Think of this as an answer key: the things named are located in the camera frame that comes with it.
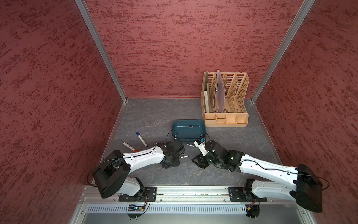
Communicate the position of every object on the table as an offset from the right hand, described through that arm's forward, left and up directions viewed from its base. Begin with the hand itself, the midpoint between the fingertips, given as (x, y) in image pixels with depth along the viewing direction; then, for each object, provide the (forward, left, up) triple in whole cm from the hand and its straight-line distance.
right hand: (195, 162), depth 77 cm
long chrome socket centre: (+7, +6, -8) cm, 12 cm away
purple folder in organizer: (+38, -18, +16) cm, 46 cm away
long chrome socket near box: (+14, +2, -7) cm, 16 cm away
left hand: (0, +13, -8) cm, 15 cm away
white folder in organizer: (+37, -9, +18) cm, 43 cm away
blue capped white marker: (+15, +32, -7) cm, 36 cm away
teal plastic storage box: (+25, +2, -7) cm, 26 cm away
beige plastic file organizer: (+59, -39, +1) cm, 71 cm away
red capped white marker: (+14, +43, -7) cm, 46 cm away
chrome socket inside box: (+29, +1, -7) cm, 29 cm away
